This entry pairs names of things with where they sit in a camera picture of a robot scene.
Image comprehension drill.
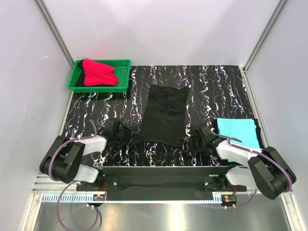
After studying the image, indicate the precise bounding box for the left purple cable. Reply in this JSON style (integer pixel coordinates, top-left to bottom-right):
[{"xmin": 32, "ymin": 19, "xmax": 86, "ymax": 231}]
[{"xmin": 48, "ymin": 119, "xmax": 104, "ymax": 229}]

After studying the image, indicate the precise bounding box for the purple cable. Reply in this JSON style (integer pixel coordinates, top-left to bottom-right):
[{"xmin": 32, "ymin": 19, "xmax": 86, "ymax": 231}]
[
  {"xmin": 197, "ymin": 131, "xmax": 295, "ymax": 210},
  {"xmin": 48, "ymin": 119, "xmax": 104, "ymax": 229}
]

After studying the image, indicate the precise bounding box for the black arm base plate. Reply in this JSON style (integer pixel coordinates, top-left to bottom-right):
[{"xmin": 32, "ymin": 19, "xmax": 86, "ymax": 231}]
[{"xmin": 77, "ymin": 166, "xmax": 246, "ymax": 192}]

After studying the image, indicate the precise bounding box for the green plastic bin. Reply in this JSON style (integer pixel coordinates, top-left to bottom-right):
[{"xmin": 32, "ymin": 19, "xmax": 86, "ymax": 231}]
[{"xmin": 68, "ymin": 59, "xmax": 131, "ymax": 93}]

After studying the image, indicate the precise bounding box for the white slotted cable duct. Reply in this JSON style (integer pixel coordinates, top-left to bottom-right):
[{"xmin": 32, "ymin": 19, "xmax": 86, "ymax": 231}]
[{"xmin": 42, "ymin": 193, "xmax": 237, "ymax": 204}]

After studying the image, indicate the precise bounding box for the aluminium frame post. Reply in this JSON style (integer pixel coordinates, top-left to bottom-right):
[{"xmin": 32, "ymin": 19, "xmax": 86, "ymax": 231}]
[
  {"xmin": 243, "ymin": 0, "xmax": 289, "ymax": 72},
  {"xmin": 34, "ymin": 0, "xmax": 75, "ymax": 68}
]

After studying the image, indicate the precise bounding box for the left aluminium frame post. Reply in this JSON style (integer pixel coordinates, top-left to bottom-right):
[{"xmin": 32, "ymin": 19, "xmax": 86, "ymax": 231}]
[{"xmin": 34, "ymin": 0, "xmax": 75, "ymax": 68}]

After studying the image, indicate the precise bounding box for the red t shirt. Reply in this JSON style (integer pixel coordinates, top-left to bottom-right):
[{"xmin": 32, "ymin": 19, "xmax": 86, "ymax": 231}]
[{"xmin": 82, "ymin": 59, "xmax": 119, "ymax": 86}]

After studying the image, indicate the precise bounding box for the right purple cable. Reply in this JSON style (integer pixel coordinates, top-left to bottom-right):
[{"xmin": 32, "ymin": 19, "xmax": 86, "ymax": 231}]
[{"xmin": 197, "ymin": 131, "xmax": 295, "ymax": 210}]

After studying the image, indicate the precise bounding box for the right aluminium frame post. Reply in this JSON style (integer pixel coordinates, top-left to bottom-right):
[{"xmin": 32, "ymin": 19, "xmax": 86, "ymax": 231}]
[{"xmin": 243, "ymin": 0, "xmax": 289, "ymax": 72}]

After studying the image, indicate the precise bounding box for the folded teal t shirt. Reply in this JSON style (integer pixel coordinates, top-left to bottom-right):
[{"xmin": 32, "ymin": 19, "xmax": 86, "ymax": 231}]
[{"xmin": 216, "ymin": 118, "xmax": 264, "ymax": 167}]

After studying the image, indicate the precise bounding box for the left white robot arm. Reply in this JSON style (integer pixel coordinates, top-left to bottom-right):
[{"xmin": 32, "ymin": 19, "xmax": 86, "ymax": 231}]
[{"xmin": 39, "ymin": 118, "xmax": 142, "ymax": 191}]

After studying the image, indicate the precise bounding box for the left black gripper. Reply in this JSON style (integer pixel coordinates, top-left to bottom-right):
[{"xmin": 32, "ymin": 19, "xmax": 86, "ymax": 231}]
[{"xmin": 113, "ymin": 124, "xmax": 141, "ymax": 147}]

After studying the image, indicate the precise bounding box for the black marbled table mat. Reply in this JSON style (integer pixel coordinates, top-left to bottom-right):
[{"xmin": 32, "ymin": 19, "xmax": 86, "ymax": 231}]
[{"xmin": 61, "ymin": 65, "xmax": 255, "ymax": 167}]

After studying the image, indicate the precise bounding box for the black t shirt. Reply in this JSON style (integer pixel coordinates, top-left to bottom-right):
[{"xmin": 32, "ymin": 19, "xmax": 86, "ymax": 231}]
[{"xmin": 140, "ymin": 85, "xmax": 189, "ymax": 147}]

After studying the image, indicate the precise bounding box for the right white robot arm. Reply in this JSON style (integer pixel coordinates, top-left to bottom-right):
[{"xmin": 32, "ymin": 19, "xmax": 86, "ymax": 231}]
[{"xmin": 180, "ymin": 126, "xmax": 296, "ymax": 200}]

